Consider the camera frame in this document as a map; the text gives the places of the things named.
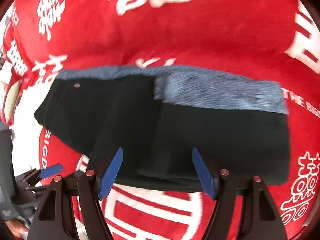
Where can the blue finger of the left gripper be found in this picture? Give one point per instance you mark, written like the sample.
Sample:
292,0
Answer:
50,171

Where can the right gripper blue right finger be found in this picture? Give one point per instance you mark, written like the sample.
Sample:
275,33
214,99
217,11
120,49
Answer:
207,180

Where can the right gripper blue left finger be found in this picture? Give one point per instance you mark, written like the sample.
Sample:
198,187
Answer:
108,172

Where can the black pants grey waistband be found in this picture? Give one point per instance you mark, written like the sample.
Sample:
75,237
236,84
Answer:
158,115

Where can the person's left hand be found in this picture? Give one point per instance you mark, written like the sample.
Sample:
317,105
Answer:
17,228

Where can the red blanket white characters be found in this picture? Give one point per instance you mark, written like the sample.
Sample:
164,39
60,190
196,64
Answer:
270,40

